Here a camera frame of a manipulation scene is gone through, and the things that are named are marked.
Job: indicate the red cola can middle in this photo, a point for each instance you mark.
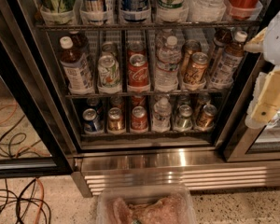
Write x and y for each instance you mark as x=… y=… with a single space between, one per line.
x=138 y=75

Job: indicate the rear orange soda can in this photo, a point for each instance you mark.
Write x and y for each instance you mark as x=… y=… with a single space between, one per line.
x=190 y=46

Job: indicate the water bottle bottom shelf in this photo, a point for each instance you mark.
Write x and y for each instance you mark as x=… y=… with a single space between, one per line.
x=162 y=111

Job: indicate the green can top shelf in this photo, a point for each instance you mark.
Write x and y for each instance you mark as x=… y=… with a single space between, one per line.
x=57 y=12

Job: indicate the orange can bottom right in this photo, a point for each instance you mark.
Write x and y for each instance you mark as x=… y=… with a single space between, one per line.
x=206 y=117

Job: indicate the rear orange can bottom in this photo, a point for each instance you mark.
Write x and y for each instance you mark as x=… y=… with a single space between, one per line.
x=202 y=100

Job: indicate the rear gold can bottom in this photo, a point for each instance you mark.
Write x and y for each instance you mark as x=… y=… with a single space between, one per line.
x=117 y=101

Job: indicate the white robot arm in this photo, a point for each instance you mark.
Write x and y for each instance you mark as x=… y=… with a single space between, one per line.
x=271 y=54

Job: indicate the tea bottle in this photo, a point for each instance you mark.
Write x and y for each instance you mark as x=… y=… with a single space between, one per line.
x=76 y=67
x=222 y=38
x=231 y=57
x=80 y=41

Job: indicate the water bottle shelf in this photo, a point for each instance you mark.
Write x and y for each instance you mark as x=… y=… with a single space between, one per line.
x=206 y=10
x=162 y=111

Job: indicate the front right tea bottle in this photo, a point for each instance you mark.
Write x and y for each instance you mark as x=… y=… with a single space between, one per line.
x=231 y=57

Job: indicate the front left tea bottle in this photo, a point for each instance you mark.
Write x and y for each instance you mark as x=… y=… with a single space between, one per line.
x=76 y=67

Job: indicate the rear right tea bottle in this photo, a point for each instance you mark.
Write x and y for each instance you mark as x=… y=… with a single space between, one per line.
x=222 y=38

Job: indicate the blue can shelf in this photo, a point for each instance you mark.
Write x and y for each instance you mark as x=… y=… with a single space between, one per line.
x=91 y=121
x=134 y=10

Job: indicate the glass fridge door right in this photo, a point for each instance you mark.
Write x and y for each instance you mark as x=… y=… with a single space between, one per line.
x=264 y=143

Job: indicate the blue can bottom shelf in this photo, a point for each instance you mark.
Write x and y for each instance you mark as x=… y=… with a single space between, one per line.
x=91 y=121

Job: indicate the clear water bottle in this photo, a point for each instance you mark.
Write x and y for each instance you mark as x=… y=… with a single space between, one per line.
x=161 y=37
x=167 y=65

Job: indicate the clear plastic container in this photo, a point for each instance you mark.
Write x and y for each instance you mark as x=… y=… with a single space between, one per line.
x=152 y=204

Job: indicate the blue can top shelf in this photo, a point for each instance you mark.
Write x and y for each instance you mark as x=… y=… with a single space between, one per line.
x=134 y=10

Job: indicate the stainless steel fridge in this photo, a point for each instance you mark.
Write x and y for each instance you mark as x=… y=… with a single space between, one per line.
x=220 y=158

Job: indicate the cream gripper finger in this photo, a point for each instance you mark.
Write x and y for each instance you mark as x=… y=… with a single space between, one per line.
x=268 y=101
x=255 y=45

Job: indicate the water bottle top shelf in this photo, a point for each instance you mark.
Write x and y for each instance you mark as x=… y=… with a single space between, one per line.
x=206 y=10

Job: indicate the gold can bottom shelf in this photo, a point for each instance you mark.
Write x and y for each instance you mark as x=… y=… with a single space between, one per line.
x=115 y=120

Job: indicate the rear left tea bottle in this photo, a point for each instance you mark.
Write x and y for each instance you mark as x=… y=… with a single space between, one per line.
x=80 y=41

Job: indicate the red can bottom shelf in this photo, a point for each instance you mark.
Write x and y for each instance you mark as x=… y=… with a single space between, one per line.
x=139 y=119

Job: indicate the front orange soda can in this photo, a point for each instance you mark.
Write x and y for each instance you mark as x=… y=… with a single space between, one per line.
x=196 y=69

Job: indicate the rear silver can bottom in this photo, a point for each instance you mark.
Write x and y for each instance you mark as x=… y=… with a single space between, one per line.
x=183 y=99

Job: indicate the orange soda can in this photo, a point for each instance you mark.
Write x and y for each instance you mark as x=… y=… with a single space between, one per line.
x=190 y=46
x=196 y=69

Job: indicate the glass fridge door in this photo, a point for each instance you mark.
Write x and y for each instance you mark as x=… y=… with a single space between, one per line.
x=264 y=143
x=30 y=141

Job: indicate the white green can top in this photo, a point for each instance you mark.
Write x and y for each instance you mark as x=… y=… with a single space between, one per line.
x=171 y=10

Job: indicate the rear white green can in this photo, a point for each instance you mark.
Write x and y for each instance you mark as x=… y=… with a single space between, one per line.
x=109 y=48

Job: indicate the rear blue can bottom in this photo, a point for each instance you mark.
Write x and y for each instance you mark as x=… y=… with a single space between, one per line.
x=96 y=104

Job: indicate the white green soda can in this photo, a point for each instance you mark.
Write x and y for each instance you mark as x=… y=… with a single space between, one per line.
x=109 y=74

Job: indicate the glass fridge door left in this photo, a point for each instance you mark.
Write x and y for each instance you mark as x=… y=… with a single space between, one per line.
x=30 y=141

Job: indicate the clear front water bottle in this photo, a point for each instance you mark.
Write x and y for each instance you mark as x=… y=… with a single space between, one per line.
x=167 y=65

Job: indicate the rear red can bottom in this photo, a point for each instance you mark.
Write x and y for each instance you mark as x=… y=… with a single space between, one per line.
x=138 y=100

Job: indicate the clear rear water bottle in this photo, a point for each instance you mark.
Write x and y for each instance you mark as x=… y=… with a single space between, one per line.
x=161 y=37

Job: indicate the rear red cola can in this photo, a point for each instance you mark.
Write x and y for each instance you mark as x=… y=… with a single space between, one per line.
x=136 y=47

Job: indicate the silver green can bottom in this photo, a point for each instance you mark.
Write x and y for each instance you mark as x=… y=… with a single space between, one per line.
x=182 y=120

